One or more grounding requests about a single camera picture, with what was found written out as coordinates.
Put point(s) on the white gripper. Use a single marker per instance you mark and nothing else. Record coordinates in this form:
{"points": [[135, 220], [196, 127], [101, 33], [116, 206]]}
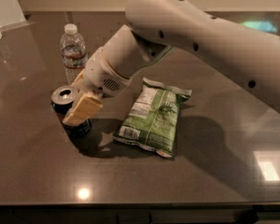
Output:
{"points": [[100, 74]]}

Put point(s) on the blue pepsi can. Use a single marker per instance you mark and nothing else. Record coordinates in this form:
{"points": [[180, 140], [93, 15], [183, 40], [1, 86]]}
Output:
{"points": [[61, 101]]}

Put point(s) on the green chip bag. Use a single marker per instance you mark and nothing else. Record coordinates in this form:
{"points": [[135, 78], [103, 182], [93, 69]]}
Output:
{"points": [[151, 122]]}

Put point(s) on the clear plastic water bottle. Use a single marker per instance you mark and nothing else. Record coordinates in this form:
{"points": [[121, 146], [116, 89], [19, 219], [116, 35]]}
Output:
{"points": [[73, 50]]}

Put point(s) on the white board leaning on wall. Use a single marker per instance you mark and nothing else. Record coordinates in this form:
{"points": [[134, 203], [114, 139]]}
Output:
{"points": [[11, 15]]}

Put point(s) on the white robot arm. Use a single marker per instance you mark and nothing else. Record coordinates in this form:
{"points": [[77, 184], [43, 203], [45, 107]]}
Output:
{"points": [[248, 57]]}

